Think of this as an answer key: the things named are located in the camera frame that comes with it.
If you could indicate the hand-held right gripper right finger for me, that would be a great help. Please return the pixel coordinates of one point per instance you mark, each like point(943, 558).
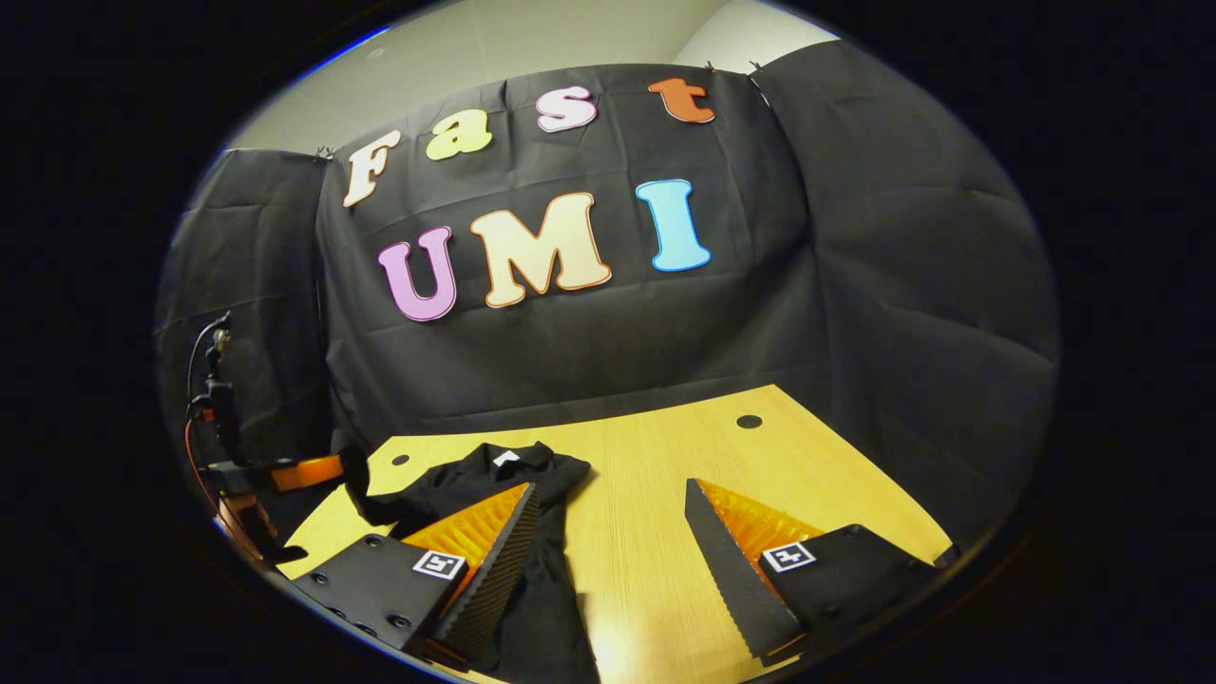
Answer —
point(736, 589)

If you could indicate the black button shirt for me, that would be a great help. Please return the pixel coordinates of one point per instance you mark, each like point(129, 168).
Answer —
point(532, 475)

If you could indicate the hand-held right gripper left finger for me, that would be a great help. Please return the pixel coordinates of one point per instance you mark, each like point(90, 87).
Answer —
point(494, 579)

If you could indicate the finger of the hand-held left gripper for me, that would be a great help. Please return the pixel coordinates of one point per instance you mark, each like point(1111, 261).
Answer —
point(309, 472)

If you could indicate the black backdrop cloth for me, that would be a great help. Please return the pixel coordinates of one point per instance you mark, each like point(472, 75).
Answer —
point(665, 332)

